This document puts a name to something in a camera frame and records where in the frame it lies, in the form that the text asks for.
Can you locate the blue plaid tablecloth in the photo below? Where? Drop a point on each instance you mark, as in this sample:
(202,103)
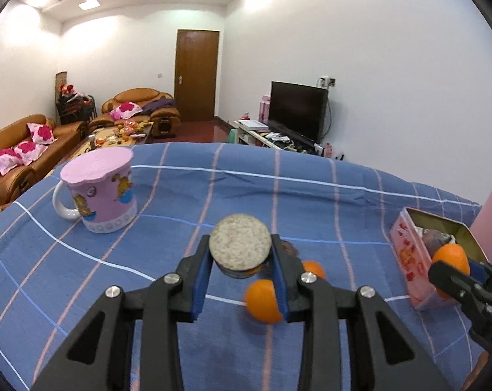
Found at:
(334,213)

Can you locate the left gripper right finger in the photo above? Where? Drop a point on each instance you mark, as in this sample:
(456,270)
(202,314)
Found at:
(383,353)

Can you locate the pink cartoon mug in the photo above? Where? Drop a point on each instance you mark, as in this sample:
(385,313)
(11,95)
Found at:
(97,188)

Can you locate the tangerine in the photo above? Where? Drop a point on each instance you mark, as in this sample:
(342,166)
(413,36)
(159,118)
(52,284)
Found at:
(261,302)
(315,268)

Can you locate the dark cut yam back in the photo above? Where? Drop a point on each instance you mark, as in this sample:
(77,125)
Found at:
(288,249)

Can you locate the brown leather armchair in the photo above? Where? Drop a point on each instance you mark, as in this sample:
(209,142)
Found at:
(141,104)

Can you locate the white tv stand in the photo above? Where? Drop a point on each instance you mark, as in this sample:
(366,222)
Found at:
(246,134)

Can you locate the brown wooden door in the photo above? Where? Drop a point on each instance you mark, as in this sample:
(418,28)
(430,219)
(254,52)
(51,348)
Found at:
(196,74)

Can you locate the brown leather sofa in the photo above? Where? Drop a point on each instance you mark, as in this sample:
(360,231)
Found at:
(30,148)

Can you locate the pink tin box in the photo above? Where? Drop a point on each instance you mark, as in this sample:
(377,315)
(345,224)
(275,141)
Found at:
(412,256)

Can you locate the cluttered coffee table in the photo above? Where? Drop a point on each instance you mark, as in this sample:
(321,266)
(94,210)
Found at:
(114,136)

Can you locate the black television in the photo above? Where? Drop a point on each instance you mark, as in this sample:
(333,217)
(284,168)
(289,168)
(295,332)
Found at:
(297,110)

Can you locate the large orange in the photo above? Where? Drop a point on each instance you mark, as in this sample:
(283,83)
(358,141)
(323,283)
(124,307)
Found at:
(454,255)

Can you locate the white-faced yam cylinder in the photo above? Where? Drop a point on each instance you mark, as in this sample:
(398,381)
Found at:
(240,244)

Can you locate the black rack with items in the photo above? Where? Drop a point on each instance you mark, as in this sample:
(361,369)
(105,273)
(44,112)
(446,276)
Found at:
(71,105)

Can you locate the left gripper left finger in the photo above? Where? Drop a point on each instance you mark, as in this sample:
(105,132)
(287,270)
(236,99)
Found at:
(97,354)

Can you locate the person's right hand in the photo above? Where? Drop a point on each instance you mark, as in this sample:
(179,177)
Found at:
(482,361)

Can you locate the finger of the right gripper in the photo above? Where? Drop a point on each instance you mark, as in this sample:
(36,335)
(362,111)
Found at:
(453,286)
(482,274)

